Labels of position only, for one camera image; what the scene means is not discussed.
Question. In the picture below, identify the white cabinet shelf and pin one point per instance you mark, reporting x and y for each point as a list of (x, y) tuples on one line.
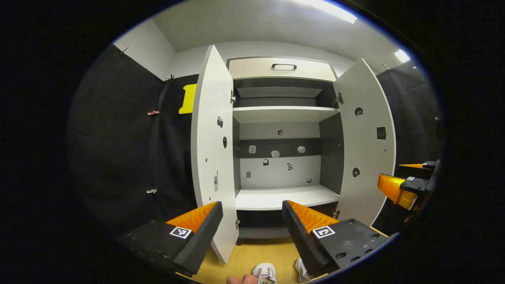
[(284, 114), (284, 197)]

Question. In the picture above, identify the black backdrop cloth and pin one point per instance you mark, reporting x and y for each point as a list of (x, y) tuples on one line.
[(118, 157)]

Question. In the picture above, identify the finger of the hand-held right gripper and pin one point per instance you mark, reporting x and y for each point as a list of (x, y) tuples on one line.
[(410, 172), (416, 185)]

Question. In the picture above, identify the white cabinet drawer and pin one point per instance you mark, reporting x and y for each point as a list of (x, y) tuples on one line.
[(256, 71)]

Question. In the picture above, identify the white canvas shoe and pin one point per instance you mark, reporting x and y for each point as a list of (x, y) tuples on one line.
[(265, 273), (302, 270)]

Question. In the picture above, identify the white grey shoe cabinet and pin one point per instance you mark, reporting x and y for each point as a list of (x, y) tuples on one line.
[(276, 173)]

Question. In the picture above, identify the ceiling light strip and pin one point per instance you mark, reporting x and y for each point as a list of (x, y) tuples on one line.
[(401, 55)]

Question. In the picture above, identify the white shoe cabinet door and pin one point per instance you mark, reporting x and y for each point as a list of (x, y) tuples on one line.
[(367, 157), (209, 157)]

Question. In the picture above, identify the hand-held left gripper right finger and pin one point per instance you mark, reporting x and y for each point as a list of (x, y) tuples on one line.
[(300, 236)]

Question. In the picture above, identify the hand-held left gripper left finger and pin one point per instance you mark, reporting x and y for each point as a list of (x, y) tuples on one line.
[(201, 240)]

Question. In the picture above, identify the red clip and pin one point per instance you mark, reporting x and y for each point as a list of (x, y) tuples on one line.
[(153, 113)]

